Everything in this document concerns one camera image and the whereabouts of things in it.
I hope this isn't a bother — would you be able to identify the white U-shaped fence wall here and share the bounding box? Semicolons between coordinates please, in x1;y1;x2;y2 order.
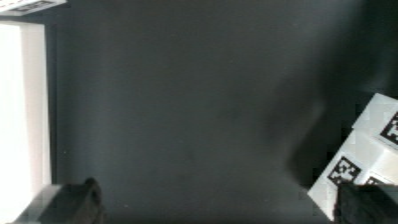
0;21;52;224

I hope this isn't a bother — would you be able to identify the white flat tagged sheet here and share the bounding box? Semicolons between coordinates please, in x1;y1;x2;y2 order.
308;94;398;220

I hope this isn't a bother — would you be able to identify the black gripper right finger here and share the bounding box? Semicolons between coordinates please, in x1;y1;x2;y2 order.
335;183;398;224

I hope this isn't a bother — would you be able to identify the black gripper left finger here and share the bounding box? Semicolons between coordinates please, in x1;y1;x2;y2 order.
15;178;106;224

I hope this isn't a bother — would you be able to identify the small white tagged cube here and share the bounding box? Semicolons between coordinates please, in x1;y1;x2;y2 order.
0;0;68;16

